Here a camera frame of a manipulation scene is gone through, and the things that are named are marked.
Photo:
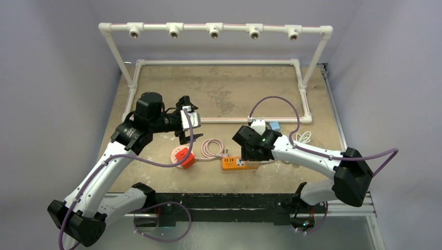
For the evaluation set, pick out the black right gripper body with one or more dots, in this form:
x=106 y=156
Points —
x=248 y=151

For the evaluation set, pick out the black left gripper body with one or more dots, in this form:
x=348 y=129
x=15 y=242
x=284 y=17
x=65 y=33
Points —
x=170 y=122

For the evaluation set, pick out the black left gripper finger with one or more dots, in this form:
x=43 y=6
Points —
x=183 y=139
x=185 y=101

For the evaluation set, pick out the red cube socket adapter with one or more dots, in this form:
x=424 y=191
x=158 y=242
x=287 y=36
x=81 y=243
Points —
x=185 y=156

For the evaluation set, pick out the orange power strip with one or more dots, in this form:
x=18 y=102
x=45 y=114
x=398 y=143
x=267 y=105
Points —
x=236 y=163

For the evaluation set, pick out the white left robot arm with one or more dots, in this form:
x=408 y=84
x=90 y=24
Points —
x=83 y=216

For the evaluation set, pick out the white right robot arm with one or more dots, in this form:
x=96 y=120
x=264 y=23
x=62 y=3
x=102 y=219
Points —
x=348 y=176

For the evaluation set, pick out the blue square charger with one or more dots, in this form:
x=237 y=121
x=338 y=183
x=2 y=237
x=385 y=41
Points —
x=275 y=126

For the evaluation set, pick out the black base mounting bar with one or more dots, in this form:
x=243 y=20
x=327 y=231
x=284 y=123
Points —
x=279 y=209

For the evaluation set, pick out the white PVC pipe frame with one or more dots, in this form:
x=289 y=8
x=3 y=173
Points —
x=225 y=90

